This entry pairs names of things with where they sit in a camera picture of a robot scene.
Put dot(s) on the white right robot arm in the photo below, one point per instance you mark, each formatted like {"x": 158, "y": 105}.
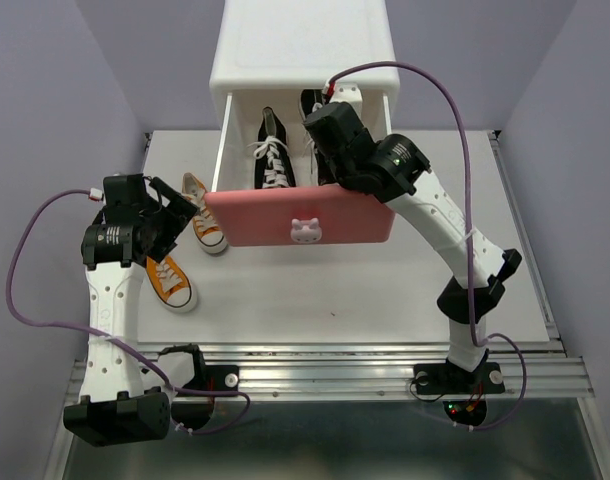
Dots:
{"x": 398, "y": 174}

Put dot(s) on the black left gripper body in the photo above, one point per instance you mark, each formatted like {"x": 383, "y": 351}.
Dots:
{"x": 151, "y": 212}

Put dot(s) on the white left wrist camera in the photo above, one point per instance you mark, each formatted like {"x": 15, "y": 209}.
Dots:
{"x": 98, "y": 194}

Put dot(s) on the black sneaker front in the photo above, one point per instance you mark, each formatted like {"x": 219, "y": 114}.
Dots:
{"x": 273, "y": 167}

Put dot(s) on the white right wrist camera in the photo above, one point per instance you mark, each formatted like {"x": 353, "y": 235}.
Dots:
{"x": 344, "y": 92}

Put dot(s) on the dark pink drawer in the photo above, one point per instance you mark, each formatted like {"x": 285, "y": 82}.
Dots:
{"x": 268, "y": 217}

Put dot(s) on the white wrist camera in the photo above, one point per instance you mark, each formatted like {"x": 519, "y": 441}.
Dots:
{"x": 98, "y": 194}
{"x": 344, "y": 92}

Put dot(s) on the aluminium mounting rail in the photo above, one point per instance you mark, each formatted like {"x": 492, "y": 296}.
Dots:
{"x": 366, "y": 372}

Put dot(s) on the orange sneaker near cabinet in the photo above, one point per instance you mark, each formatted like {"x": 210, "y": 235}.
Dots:
{"x": 206, "y": 229}

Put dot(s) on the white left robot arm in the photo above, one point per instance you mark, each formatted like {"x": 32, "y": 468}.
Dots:
{"x": 126, "y": 398}

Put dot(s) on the white shoe cabinet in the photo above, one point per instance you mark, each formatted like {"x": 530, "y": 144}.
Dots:
{"x": 267, "y": 53}

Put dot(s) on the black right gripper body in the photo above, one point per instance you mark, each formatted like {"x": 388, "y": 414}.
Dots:
{"x": 344, "y": 174}

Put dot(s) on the orange sneaker front left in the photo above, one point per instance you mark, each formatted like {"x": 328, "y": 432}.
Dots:
{"x": 171, "y": 285}

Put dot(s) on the black sneaker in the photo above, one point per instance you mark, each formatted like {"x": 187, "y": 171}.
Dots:
{"x": 273, "y": 167}
{"x": 310, "y": 102}

